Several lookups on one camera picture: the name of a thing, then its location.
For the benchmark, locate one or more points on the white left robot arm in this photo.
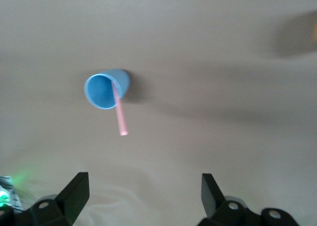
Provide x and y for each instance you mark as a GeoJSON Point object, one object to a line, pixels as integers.
{"type": "Point", "coordinates": [3, 198]}

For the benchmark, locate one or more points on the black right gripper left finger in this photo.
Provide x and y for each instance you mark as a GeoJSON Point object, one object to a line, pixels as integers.
{"type": "Point", "coordinates": [71, 201]}

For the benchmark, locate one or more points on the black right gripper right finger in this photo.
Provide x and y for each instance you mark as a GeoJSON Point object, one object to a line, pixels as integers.
{"type": "Point", "coordinates": [215, 206]}

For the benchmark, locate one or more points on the brown paper cup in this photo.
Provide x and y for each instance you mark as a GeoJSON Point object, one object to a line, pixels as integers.
{"type": "Point", "coordinates": [315, 31]}

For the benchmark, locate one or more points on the pink straw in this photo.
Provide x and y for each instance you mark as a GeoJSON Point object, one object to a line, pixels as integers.
{"type": "Point", "coordinates": [121, 117]}

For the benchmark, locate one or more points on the blue plastic cup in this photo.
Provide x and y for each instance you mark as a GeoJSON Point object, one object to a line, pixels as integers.
{"type": "Point", "coordinates": [99, 92]}

